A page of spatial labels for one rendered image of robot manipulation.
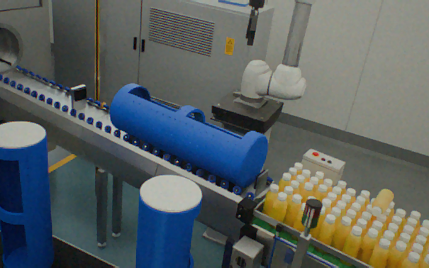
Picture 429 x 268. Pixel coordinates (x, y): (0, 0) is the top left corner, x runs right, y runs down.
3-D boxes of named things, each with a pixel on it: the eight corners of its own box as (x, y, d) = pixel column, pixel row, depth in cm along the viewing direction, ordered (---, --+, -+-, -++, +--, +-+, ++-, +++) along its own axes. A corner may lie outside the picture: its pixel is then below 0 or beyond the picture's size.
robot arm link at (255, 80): (243, 86, 298) (248, 54, 287) (270, 93, 294) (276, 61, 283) (237, 95, 284) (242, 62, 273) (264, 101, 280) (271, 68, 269)
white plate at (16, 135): (5, 118, 245) (6, 120, 246) (-25, 141, 221) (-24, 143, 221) (54, 125, 244) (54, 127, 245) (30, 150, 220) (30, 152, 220)
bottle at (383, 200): (388, 186, 206) (379, 202, 194) (396, 198, 206) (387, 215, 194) (376, 191, 211) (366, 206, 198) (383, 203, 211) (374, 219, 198)
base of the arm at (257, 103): (238, 92, 304) (240, 84, 301) (269, 101, 296) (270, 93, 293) (227, 101, 289) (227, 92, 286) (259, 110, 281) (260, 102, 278)
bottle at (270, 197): (276, 215, 220) (281, 187, 213) (273, 222, 214) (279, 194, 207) (262, 211, 221) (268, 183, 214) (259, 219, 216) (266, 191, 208)
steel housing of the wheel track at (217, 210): (24, 106, 351) (20, 64, 335) (266, 229, 253) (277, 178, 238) (-10, 117, 329) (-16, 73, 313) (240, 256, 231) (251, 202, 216)
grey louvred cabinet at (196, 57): (86, 91, 544) (85, -35, 478) (249, 146, 470) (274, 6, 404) (54, 105, 500) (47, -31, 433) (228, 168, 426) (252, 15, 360)
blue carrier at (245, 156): (141, 121, 282) (144, 78, 269) (263, 175, 242) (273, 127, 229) (108, 135, 259) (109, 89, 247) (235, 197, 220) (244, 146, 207)
